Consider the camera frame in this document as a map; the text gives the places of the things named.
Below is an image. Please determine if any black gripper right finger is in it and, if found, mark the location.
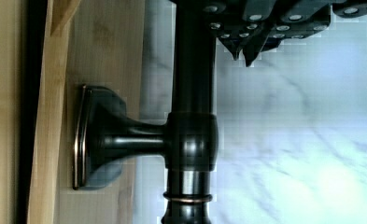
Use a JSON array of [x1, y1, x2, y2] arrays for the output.
[[242, 0, 367, 66]]

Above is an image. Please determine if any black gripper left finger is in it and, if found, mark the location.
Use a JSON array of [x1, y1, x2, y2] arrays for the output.
[[202, 0, 270, 62]]

